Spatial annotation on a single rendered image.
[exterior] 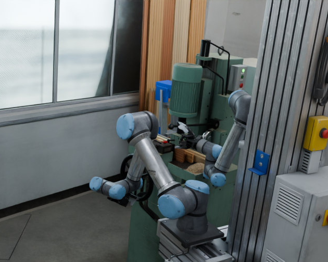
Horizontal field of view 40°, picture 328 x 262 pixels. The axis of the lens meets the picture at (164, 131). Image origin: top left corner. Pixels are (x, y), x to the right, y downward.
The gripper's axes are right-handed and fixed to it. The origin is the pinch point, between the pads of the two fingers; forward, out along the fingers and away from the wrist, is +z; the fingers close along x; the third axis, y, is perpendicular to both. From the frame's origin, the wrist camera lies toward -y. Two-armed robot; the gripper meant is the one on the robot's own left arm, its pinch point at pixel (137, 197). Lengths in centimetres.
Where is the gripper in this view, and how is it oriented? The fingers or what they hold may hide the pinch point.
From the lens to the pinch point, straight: 265.0
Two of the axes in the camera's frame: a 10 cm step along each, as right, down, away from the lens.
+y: -4.5, 8.9, -1.1
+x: 6.9, 2.7, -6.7
